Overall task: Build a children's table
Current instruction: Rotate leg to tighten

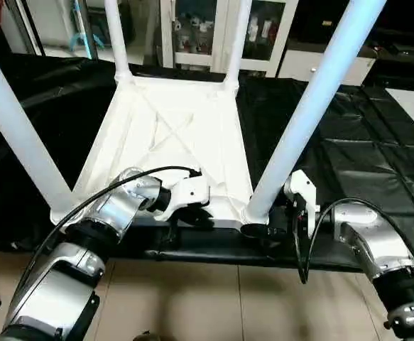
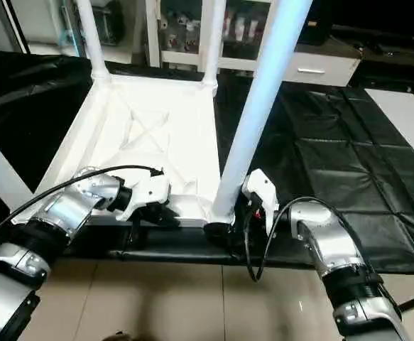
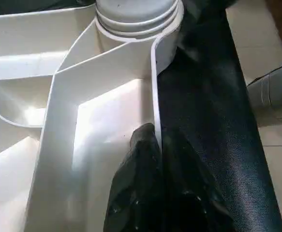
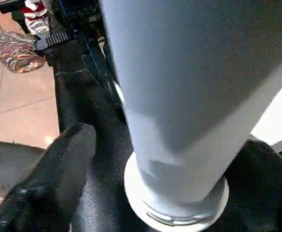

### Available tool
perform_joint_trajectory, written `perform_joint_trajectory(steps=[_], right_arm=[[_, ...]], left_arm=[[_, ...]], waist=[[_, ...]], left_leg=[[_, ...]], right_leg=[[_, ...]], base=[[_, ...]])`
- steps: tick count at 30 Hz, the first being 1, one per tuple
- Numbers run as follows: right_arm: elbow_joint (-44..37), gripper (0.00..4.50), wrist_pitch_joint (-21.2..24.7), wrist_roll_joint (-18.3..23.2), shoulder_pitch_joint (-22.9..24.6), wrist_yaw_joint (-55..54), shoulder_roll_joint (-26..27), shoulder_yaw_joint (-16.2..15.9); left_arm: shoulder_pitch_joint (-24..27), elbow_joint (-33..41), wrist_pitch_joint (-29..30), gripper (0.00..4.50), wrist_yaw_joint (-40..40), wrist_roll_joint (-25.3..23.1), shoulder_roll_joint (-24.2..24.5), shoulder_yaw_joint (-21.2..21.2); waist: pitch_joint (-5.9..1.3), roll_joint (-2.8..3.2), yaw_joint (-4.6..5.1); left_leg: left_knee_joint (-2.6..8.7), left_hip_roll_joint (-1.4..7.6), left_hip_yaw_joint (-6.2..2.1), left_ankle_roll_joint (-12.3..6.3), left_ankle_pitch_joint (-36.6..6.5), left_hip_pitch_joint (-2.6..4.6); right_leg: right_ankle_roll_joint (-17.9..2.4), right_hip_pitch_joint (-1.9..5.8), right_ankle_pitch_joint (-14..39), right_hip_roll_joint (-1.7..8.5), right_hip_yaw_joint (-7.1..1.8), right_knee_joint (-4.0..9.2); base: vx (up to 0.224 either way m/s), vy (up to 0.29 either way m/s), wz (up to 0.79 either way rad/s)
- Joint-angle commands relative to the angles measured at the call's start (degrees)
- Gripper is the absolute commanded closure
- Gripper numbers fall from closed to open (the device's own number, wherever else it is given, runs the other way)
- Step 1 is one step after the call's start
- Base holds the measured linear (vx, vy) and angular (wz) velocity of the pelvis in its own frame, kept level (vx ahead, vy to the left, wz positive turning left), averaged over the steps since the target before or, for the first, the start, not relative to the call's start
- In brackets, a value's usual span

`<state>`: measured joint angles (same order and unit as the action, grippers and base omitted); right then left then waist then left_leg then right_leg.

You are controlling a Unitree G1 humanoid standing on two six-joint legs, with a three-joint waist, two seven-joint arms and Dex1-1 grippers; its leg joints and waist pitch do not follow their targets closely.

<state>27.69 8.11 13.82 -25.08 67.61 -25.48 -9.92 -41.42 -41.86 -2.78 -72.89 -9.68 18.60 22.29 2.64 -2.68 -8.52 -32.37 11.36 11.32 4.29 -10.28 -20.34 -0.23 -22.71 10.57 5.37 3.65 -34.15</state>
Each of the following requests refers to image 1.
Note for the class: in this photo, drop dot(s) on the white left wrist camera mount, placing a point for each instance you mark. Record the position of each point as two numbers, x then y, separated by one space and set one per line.
189 195

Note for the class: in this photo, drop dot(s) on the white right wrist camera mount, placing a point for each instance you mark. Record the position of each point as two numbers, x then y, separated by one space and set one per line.
302 192

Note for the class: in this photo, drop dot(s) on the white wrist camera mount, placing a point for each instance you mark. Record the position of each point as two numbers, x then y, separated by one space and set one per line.
189 195
302 192

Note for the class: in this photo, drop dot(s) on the white plastic table leg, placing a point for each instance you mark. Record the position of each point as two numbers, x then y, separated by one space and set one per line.
236 42
118 39
313 106
18 121

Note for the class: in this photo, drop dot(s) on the teal floor stand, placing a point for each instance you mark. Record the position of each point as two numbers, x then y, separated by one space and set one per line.
86 42

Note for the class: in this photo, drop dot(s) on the white glass door cabinet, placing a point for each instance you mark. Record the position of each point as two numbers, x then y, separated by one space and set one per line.
206 35

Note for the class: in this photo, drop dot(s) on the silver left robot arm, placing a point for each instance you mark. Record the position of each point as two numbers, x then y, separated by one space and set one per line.
86 241

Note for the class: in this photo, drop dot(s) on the white plastic table top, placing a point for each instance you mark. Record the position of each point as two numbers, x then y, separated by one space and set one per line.
164 135

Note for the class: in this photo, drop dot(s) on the black plastic mat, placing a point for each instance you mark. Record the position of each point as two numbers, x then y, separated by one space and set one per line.
356 156

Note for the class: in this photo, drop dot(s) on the white drawer unit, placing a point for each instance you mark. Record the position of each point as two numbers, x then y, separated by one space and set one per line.
327 67

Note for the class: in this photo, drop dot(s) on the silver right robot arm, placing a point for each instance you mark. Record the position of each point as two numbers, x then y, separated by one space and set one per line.
377 249

